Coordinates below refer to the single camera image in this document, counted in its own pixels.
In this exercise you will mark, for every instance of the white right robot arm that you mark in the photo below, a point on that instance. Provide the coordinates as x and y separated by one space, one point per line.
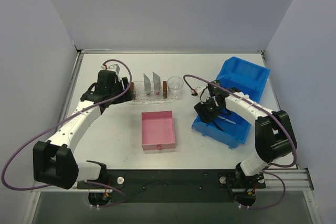
274 137

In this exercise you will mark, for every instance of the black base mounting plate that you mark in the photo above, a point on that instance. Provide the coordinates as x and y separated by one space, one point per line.
178 185

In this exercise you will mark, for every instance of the blue plastic bin organizer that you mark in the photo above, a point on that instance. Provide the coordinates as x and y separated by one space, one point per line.
250 79

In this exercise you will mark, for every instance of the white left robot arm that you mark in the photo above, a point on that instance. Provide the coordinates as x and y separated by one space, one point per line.
53 160

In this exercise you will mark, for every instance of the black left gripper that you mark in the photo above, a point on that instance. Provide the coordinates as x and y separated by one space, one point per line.
125 89

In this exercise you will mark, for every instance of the brown wooden holder block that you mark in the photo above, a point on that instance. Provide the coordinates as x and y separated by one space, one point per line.
132 89
165 89

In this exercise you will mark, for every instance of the pink plastic drawer box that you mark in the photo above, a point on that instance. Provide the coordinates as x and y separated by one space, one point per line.
157 130

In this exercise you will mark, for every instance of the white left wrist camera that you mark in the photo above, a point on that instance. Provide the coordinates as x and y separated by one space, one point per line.
112 68

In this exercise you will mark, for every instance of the white toothbrush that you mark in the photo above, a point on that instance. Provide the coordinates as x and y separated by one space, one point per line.
227 120

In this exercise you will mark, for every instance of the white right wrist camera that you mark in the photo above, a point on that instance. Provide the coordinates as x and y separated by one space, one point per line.
196 92

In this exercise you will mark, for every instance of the clear textured glass tray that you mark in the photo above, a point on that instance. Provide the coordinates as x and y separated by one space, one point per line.
142 98

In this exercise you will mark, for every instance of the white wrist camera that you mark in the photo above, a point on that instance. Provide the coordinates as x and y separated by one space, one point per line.
112 68
196 92

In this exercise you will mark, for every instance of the black-capped toothpaste tube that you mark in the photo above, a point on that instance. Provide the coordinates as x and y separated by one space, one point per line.
147 84

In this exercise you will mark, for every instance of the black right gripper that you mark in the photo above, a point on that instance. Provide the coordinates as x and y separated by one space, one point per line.
206 111

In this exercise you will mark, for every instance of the black toothbrush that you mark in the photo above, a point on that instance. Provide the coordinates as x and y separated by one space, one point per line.
217 126

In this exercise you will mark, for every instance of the red-capped toothpaste tube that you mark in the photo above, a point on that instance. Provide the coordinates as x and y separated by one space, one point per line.
156 83

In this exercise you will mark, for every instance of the aluminium frame rail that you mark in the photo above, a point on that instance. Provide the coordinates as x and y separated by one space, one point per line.
294 180

